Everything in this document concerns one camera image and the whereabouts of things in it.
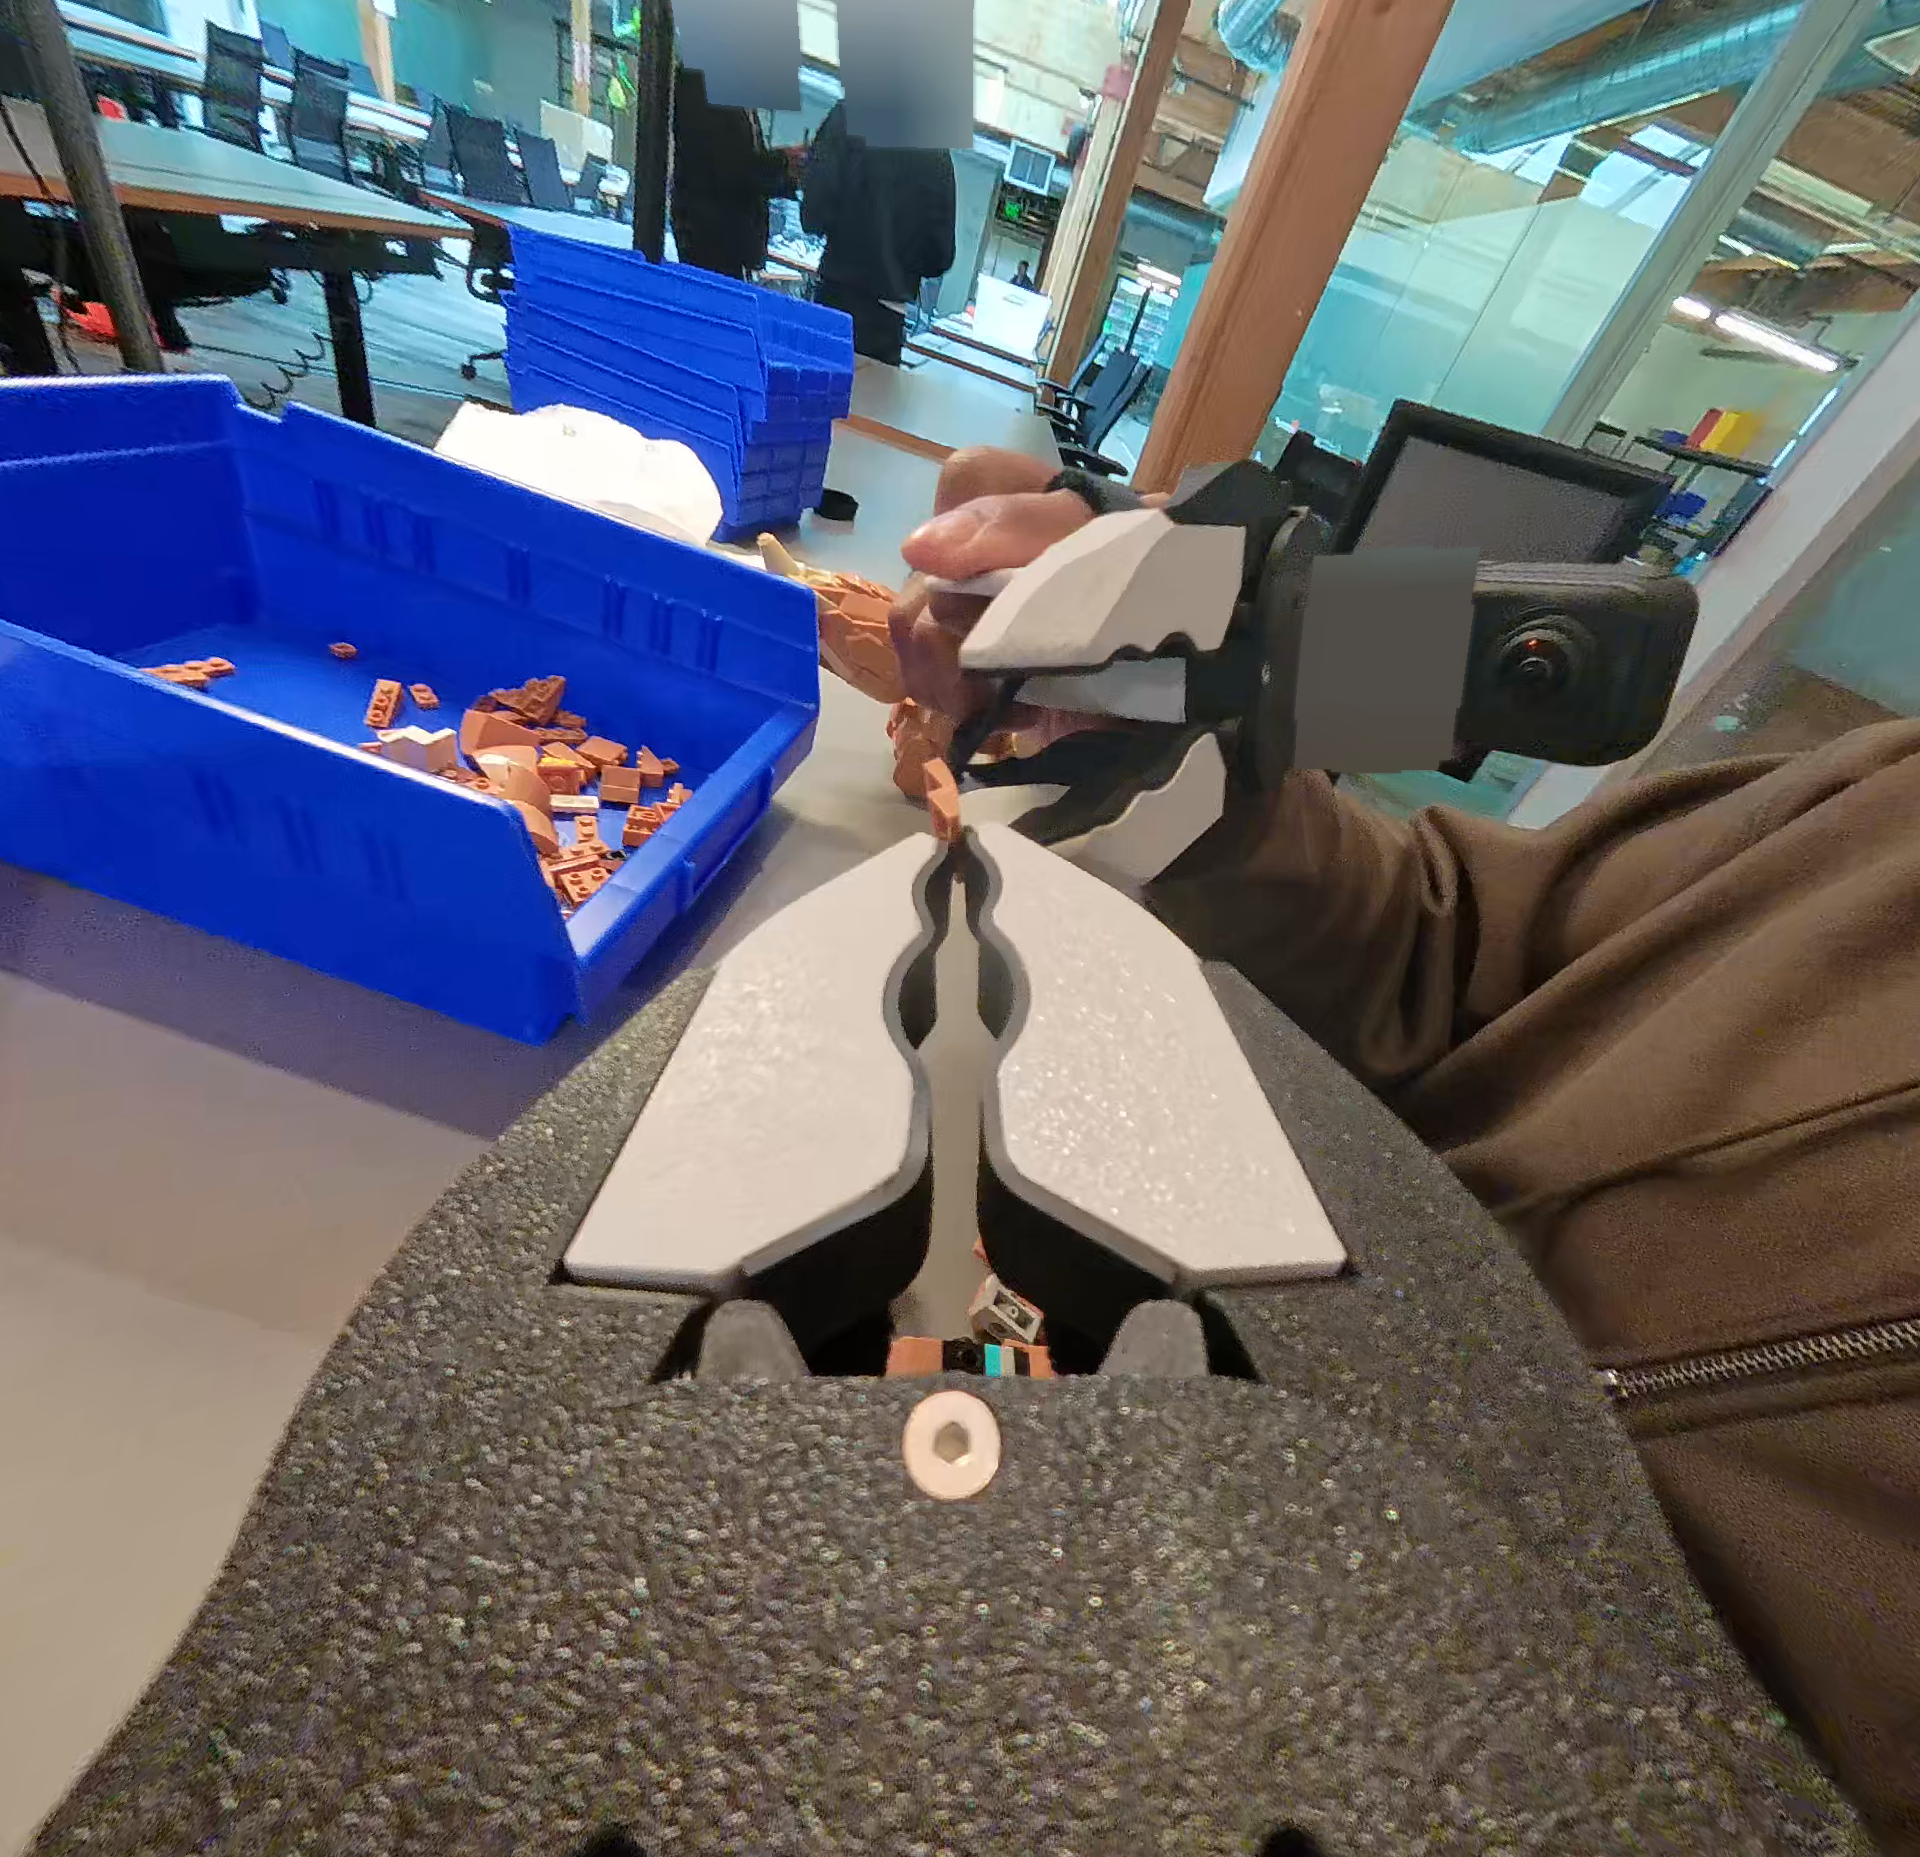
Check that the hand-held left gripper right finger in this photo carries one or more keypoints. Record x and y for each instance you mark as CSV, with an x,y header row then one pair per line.
x,y
1164,1122

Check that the tan brick animal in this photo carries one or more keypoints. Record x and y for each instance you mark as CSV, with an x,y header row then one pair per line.
x,y
917,722

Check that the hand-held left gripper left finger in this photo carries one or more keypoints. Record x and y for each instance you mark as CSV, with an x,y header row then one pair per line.
x,y
766,1122

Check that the wooden background table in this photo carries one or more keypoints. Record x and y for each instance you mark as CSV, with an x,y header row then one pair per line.
x,y
211,178

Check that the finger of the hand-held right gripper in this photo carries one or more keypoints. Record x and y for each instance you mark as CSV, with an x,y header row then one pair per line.
x,y
1134,808
1106,593

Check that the black office chair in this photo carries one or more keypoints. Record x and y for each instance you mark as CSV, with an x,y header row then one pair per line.
x,y
233,81

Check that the person's right forearm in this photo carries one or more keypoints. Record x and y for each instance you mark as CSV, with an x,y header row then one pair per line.
x,y
1409,898

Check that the stack of blue bins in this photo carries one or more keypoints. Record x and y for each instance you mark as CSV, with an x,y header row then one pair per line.
x,y
677,373

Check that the pile of brown bricks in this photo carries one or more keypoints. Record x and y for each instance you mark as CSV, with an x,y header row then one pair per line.
x,y
527,771

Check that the blue plastic bin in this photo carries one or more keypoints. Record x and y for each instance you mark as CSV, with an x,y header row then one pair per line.
x,y
179,777

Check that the black monitor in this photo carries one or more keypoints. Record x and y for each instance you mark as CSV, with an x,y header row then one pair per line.
x,y
1502,492

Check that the small black cap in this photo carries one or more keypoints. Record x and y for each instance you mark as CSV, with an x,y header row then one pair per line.
x,y
836,508

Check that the brown toy figure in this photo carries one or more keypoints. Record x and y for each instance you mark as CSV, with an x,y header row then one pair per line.
x,y
840,621

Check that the black pole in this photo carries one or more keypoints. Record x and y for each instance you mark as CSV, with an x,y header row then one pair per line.
x,y
653,90

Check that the slim wooden post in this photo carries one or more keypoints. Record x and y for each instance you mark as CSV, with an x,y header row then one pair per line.
x,y
1119,148

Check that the colourful storage shelf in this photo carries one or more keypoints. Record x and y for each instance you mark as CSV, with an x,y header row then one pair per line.
x,y
1696,442

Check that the small brown bracket piece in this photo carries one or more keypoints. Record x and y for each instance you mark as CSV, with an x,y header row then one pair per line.
x,y
942,799

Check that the white crumpled wrapper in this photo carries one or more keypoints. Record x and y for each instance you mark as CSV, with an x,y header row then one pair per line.
x,y
586,472

